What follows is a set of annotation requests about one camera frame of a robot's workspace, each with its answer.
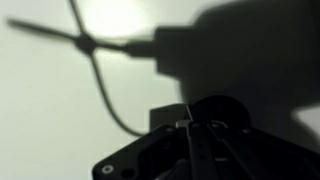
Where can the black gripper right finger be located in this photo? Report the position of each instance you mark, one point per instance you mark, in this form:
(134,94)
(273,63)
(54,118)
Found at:
(253,156)

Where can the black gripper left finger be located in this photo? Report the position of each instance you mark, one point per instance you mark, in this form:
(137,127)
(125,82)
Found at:
(160,153)

